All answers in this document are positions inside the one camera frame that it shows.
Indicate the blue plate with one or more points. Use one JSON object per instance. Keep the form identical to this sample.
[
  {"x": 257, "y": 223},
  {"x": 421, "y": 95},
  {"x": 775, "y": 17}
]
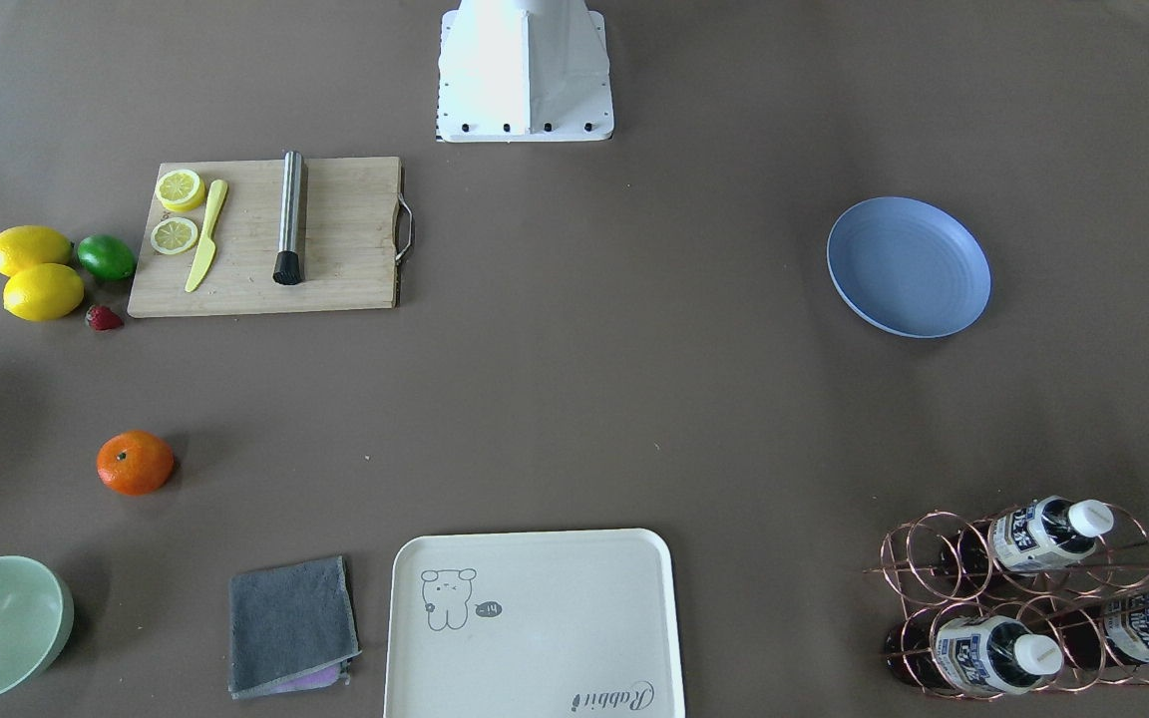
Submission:
[{"x": 908, "y": 267}]

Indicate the orange fruit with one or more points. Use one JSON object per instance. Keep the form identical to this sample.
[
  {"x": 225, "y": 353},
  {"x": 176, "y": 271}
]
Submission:
[{"x": 135, "y": 463}]

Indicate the wooden cutting board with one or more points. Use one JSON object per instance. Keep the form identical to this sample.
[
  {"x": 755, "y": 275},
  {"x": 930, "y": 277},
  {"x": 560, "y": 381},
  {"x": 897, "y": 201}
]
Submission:
[{"x": 348, "y": 251}]

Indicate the cream rabbit tray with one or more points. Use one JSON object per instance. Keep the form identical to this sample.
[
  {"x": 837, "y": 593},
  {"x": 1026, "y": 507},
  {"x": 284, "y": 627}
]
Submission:
[{"x": 534, "y": 624}]

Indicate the steel muddler black tip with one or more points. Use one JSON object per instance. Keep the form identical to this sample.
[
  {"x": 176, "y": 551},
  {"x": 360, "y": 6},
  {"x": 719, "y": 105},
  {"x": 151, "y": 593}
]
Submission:
[{"x": 289, "y": 260}]

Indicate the yellow plastic knife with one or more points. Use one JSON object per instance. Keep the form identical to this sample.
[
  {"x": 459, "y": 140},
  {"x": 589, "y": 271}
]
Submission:
[{"x": 206, "y": 249}]

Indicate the grey folded cloth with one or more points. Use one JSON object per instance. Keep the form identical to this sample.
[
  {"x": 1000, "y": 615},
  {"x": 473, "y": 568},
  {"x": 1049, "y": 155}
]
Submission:
[{"x": 291, "y": 628}]

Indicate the lower lemon slice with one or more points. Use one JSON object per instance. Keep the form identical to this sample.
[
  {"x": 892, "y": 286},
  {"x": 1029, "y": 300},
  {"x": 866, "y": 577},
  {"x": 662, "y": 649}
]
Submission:
[{"x": 173, "y": 235}]

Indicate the lemon slice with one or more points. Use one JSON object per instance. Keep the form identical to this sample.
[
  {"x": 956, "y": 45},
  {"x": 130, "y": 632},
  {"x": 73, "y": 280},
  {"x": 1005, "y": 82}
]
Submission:
[
  {"x": 173, "y": 235},
  {"x": 180, "y": 190}
]

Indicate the upper lemon slice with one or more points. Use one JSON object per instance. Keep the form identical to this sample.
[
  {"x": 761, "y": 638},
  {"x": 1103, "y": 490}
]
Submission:
[{"x": 180, "y": 190}]

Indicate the red strawberry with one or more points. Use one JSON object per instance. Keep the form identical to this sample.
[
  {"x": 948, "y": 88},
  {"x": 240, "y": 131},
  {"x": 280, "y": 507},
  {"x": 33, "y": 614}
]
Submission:
[{"x": 101, "y": 318}]

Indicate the green lime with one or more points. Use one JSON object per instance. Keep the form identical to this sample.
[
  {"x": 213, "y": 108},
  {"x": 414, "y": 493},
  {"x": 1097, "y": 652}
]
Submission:
[{"x": 106, "y": 257}]

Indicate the bottom bottle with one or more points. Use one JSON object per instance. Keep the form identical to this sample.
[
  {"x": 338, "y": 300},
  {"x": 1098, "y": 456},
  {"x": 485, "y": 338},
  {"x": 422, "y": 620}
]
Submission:
[
  {"x": 1113, "y": 634},
  {"x": 973, "y": 657}
]

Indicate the top bottle in rack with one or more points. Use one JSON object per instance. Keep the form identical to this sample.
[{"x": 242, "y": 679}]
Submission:
[{"x": 1050, "y": 533}]

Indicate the lower whole lemon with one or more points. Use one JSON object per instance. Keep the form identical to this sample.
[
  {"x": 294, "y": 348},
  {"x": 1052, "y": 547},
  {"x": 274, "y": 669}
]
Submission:
[{"x": 43, "y": 292}]

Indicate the whole lemon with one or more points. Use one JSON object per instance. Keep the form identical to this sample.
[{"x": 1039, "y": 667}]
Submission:
[
  {"x": 27, "y": 245},
  {"x": 43, "y": 292}
]

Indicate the upper whole lemon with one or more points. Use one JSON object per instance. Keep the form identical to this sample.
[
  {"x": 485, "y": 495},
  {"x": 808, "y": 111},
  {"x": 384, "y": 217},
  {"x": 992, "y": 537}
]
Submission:
[{"x": 27, "y": 245}]

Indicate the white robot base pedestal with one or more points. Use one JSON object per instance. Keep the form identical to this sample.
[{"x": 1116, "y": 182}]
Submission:
[{"x": 523, "y": 72}]

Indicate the copper wire bottle rack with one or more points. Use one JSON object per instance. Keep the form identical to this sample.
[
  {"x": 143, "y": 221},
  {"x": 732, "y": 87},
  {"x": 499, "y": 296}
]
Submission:
[{"x": 1118, "y": 568}]

